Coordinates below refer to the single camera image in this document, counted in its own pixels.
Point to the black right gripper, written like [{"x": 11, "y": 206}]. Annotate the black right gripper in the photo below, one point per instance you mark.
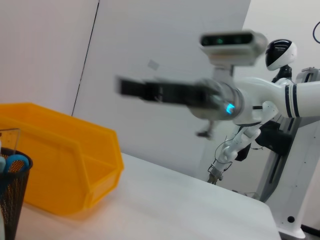
[{"x": 180, "y": 95}]

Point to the transparent plastic ruler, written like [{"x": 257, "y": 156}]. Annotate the transparent plastic ruler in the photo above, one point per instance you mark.
[{"x": 11, "y": 138}]

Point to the blue sheathed scissors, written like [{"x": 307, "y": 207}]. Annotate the blue sheathed scissors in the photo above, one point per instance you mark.
[{"x": 13, "y": 161}]

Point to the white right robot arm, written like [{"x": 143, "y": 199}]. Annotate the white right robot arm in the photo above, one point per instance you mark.
[{"x": 275, "y": 100}]

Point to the black mesh pen holder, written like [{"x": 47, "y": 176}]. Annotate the black mesh pen holder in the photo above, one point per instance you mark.
[{"x": 12, "y": 200}]

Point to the yellow plastic storage bin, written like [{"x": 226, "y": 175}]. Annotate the yellow plastic storage bin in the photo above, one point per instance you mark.
[{"x": 62, "y": 162}]

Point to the white humanoid robot on stand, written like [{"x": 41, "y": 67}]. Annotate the white humanoid robot on stand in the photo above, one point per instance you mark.
[{"x": 281, "y": 55}]

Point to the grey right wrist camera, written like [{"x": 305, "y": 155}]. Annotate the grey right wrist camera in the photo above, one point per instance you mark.
[{"x": 232, "y": 47}]

